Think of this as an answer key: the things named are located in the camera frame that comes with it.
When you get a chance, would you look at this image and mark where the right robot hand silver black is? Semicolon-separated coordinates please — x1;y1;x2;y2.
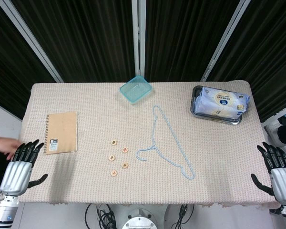
250;141;286;207

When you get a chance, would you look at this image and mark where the beige woven tablecloth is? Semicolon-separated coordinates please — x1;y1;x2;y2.
18;80;283;208

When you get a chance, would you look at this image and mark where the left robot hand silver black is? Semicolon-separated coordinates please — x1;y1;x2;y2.
0;139;49;197

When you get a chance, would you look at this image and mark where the clear plastic box teal lid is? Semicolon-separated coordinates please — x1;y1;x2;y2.
120;75;153;105

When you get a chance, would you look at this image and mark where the black cable bundle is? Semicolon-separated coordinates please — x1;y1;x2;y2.
173;204;195;229
84;203;117;229

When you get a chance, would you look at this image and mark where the grey metal frame post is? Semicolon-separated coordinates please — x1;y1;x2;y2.
200;0;252;82
0;0;64;83
131;0;146;77

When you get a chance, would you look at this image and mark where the silver white robot base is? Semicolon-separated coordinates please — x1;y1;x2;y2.
109;204;172;229

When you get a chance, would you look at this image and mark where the blue tissue pack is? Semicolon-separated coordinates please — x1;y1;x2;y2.
194;86;251;121

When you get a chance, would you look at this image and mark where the person's bare hand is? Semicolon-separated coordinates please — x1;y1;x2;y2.
0;137;22;161

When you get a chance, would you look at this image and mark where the black curtain panel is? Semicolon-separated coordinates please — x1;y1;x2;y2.
206;0;286;122
144;0;240;83
10;0;136;83
0;0;58;120

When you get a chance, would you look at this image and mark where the dark metal tray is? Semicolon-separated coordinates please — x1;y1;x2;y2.
190;85;243;125

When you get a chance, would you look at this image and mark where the brown spiral notebook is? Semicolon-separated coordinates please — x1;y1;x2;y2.
44;111;79;155

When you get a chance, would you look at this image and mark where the light blue wire hanger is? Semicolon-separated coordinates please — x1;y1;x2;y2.
136;104;196;180

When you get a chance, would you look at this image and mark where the grey floor rail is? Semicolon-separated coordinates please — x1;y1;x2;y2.
262;101;286;127

